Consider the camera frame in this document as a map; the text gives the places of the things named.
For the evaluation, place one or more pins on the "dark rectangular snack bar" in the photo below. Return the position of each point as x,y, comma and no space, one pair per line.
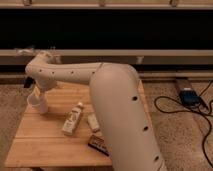
98,144

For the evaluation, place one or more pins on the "small white packet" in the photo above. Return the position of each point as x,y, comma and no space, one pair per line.
93,123

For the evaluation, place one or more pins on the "blue device on floor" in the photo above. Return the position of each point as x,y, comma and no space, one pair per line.
189,97

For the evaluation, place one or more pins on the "wooden table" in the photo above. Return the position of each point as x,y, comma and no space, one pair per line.
39,141

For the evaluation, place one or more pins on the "long wooden rail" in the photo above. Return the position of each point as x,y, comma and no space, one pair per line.
22,56

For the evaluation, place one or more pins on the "white plastic bottle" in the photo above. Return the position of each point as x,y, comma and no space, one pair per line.
73,119

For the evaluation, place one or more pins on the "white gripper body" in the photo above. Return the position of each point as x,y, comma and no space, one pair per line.
39,93

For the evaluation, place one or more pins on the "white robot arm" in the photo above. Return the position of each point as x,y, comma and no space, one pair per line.
114,94

